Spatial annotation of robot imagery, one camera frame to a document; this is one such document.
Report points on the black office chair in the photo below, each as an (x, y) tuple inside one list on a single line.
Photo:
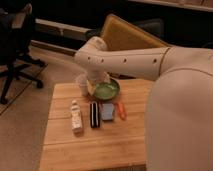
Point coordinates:
[(17, 25)]

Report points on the green bowl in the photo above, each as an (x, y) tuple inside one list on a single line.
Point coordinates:
[(106, 91)]

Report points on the blue sponge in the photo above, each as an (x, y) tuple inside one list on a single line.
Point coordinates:
[(107, 111)]

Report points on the translucent plastic cup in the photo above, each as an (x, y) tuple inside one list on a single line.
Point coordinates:
[(81, 80)]

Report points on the white plastic bottle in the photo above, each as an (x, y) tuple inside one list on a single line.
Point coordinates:
[(76, 118)]

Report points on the orange carrot toy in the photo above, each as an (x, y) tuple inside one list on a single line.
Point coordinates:
[(121, 110)]

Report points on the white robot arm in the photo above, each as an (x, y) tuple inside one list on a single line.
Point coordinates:
[(179, 109)]

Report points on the black white striped block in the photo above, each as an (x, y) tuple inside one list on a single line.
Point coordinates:
[(94, 115)]

